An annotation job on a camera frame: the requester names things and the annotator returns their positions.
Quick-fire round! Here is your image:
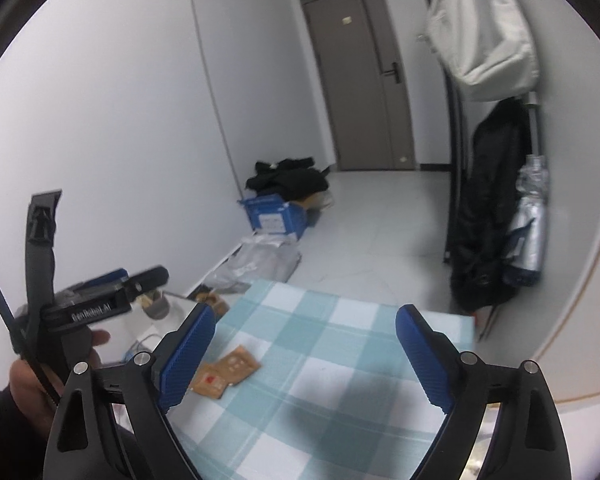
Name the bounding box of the black jacket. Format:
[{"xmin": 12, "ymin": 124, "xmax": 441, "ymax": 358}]
[{"xmin": 450, "ymin": 99, "xmax": 531, "ymax": 313}]

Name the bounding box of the black metal frame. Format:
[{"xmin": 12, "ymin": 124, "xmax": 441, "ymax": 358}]
[{"xmin": 412, "ymin": 0, "xmax": 468, "ymax": 266}]

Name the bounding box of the white shoulder bag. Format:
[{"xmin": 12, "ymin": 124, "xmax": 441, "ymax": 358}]
[{"xmin": 425, "ymin": 0, "xmax": 540, "ymax": 102}]

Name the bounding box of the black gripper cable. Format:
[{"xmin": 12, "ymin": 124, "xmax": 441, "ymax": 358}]
[{"xmin": 0, "ymin": 254, "xmax": 60, "ymax": 406}]

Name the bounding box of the person's left forearm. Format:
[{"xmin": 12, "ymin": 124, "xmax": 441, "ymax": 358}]
[{"xmin": 0, "ymin": 400, "xmax": 56, "ymax": 480}]

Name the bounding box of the white side table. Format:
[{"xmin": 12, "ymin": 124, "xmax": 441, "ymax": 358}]
[{"xmin": 92, "ymin": 287, "xmax": 201, "ymax": 366}]

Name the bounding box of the brown cardboard box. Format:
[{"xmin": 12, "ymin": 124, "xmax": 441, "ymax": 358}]
[{"xmin": 300, "ymin": 192, "xmax": 333, "ymax": 211}]

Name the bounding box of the person's left hand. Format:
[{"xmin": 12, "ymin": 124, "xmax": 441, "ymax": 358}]
[{"xmin": 7, "ymin": 328, "xmax": 112, "ymax": 442}]

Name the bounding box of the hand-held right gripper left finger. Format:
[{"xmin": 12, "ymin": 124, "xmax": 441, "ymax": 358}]
[{"xmin": 42, "ymin": 302, "xmax": 216, "ymax": 480}]

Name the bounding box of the grey cup with sticks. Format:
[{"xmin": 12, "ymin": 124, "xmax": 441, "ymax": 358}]
[{"xmin": 140, "ymin": 290, "xmax": 170, "ymax": 320}]

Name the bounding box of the silver folded umbrella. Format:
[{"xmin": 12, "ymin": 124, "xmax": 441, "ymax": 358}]
[{"xmin": 502, "ymin": 92, "xmax": 551, "ymax": 288}]

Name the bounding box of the white wardrobe with wooden trim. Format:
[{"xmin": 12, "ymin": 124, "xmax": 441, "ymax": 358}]
[{"xmin": 530, "ymin": 35, "xmax": 600, "ymax": 406}]

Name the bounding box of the grey door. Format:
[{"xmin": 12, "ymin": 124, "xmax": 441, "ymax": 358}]
[{"xmin": 300, "ymin": 0, "xmax": 416, "ymax": 172}]

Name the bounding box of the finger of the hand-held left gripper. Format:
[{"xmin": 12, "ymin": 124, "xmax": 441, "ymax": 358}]
[
  {"xmin": 124, "ymin": 265, "xmax": 170, "ymax": 296},
  {"xmin": 79, "ymin": 268, "xmax": 130, "ymax": 292}
]

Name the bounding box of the blue cardboard box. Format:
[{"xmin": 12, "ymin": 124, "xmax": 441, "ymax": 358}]
[{"xmin": 237, "ymin": 194, "xmax": 308, "ymax": 242}]

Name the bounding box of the brown snack bag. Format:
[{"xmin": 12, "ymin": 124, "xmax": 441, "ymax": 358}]
[{"xmin": 195, "ymin": 287, "xmax": 230, "ymax": 316}]

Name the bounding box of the black clothes pile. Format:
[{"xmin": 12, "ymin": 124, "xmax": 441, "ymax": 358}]
[{"xmin": 245, "ymin": 157, "xmax": 331, "ymax": 198}]

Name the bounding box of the brown sachet with red mark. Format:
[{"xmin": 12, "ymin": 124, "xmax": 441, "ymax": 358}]
[{"xmin": 187, "ymin": 365, "xmax": 231, "ymax": 399}]

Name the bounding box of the grey plastic mailer bag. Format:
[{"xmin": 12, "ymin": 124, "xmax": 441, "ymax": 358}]
[{"xmin": 200, "ymin": 235, "xmax": 301, "ymax": 296}]

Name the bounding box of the white wall conduit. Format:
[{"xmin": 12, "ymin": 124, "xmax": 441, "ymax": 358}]
[{"xmin": 187, "ymin": 0, "xmax": 243, "ymax": 201}]

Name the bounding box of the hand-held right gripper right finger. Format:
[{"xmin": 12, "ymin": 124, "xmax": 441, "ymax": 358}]
[{"xmin": 395, "ymin": 304, "xmax": 572, "ymax": 480}]

